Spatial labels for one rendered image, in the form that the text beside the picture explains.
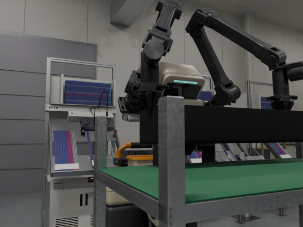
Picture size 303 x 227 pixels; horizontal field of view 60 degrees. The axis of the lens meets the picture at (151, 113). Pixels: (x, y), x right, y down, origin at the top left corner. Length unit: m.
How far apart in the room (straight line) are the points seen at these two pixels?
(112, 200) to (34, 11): 4.99
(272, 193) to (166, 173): 0.21
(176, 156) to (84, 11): 5.83
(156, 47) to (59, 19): 5.27
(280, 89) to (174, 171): 0.82
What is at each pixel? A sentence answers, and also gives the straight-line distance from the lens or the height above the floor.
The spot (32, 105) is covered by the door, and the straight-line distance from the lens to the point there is 5.43.
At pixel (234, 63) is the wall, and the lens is 7.69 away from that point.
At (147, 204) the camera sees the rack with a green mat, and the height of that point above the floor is 0.93.
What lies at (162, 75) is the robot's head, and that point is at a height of 1.31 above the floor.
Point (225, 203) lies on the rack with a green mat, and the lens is 0.44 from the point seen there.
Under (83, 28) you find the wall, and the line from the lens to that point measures 5.98.
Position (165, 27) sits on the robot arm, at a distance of 0.90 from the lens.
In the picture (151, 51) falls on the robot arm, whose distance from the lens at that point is 0.74.
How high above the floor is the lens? 1.04
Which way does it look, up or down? 5 degrees up
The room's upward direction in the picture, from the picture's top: straight up
